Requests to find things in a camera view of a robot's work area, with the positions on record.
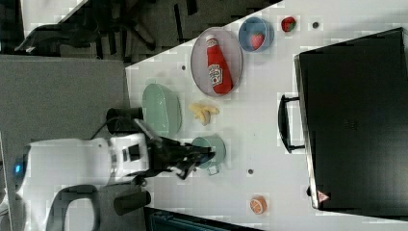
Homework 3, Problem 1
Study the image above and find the black cylinder table post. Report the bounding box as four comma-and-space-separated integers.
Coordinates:
106, 108, 143, 134
114, 191, 151, 216

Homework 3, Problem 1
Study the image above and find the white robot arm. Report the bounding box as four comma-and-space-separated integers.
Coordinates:
13, 133, 215, 190

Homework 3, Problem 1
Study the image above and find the small red strawberry toy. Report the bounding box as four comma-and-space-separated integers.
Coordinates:
281, 16, 296, 33

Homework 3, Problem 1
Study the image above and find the grey round plate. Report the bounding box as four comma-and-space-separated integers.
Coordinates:
191, 27, 242, 97

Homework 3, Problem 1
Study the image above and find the blue bowl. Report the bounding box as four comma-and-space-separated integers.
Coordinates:
239, 16, 274, 52

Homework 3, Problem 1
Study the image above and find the black oven door handle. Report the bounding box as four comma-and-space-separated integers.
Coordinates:
278, 95, 305, 153

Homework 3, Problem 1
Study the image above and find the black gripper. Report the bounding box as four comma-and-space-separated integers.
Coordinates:
145, 138, 212, 180

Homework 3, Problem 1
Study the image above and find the green cup with handle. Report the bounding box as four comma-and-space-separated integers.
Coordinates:
192, 135, 226, 176

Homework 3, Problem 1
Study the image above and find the red plush strawberry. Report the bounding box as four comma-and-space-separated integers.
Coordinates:
250, 33, 265, 50

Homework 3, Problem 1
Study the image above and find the black office chair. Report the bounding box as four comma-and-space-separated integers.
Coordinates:
13, 0, 193, 62

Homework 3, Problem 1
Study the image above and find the red plush ketchup bottle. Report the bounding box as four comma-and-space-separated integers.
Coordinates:
206, 35, 234, 94

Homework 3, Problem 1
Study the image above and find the yellow plush banana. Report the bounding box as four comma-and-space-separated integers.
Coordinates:
189, 103, 219, 126

